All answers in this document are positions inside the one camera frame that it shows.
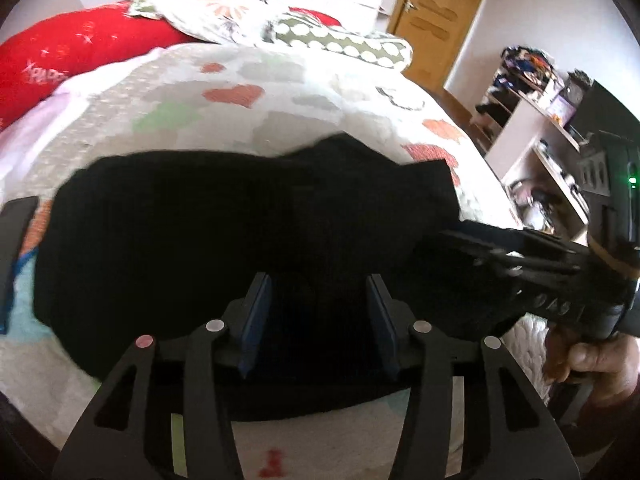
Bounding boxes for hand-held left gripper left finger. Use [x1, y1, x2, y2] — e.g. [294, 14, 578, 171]
[52, 272, 273, 480]

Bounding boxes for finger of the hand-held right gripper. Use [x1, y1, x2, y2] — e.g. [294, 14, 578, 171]
[414, 244, 533, 333]
[440, 220, 591, 267]

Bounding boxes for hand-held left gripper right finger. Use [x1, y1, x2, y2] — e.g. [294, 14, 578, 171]
[365, 274, 581, 480]

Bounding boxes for black pants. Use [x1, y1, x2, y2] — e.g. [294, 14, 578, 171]
[32, 132, 526, 423]

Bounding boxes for person's right hand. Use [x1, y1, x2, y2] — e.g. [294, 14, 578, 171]
[544, 327, 640, 408]

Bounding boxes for cluttered shelf unit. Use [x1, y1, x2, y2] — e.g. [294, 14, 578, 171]
[472, 45, 603, 241]

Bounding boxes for heart patterned quilt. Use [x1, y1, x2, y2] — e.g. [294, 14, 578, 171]
[0, 42, 553, 480]

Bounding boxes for black smartphone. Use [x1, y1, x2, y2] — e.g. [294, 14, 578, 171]
[0, 196, 40, 335]

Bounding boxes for wooden door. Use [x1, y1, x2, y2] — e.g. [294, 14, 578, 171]
[387, 0, 495, 45]

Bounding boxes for green polka dot pillow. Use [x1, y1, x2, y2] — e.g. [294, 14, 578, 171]
[264, 17, 414, 69]

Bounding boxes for pink bed sheet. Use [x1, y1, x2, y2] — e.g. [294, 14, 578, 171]
[0, 80, 103, 188]

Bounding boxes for floral patterned pillow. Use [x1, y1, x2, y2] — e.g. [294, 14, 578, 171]
[125, 0, 351, 47]

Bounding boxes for red printed pillow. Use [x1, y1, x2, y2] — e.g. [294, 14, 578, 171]
[0, 2, 343, 131]

